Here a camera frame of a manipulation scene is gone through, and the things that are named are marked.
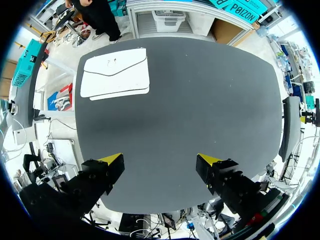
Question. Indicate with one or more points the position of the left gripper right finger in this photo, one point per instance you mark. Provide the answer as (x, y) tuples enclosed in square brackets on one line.
[(225, 180)]

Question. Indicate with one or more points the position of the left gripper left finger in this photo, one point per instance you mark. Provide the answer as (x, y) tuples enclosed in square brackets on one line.
[(97, 175)]

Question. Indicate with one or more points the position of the white envelope bag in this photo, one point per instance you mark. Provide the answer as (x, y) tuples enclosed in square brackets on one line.
[(115, 73)]

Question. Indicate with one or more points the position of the person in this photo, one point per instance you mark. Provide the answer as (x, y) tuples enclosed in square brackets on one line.
[(98, 17)]

